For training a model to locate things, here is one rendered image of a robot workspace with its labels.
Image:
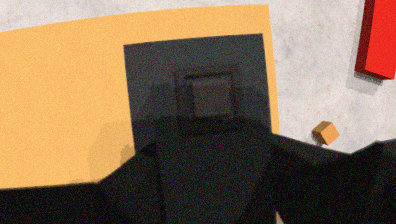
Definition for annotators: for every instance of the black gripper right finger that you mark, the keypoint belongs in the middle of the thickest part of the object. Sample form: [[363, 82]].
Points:
[[315, 185]]

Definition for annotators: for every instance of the orange cube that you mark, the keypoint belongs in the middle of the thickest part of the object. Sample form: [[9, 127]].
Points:
[[325, 132]]

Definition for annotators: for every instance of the red rectangular block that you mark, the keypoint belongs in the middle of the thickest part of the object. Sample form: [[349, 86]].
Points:
[[376, 55]]

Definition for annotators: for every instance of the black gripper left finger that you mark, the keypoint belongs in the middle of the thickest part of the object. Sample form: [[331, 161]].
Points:
[[132, 194]]

